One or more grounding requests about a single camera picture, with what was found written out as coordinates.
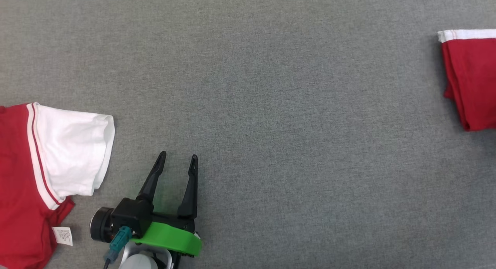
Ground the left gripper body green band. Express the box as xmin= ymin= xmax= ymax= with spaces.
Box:
xmin=131 ymin=211 xmax=203 ymax=259

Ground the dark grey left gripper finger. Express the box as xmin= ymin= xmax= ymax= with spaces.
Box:
xmin=136 ymin=151 xmax=167 ymax=204
xmin=177 ymin=154 xmax=199 ymax=219

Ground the red shirt with white sleeves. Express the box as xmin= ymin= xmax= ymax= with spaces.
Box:
xmin=0 ymin=102 xmax=116 ymax=269

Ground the red garment with white hem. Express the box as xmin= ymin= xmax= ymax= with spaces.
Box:
xmin=437 ymin=29 xmax=496 ymax=132

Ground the left camera cable teal connector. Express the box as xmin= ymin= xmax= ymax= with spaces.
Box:
xmin=102 ymin=226 xmax=133 ymax=269

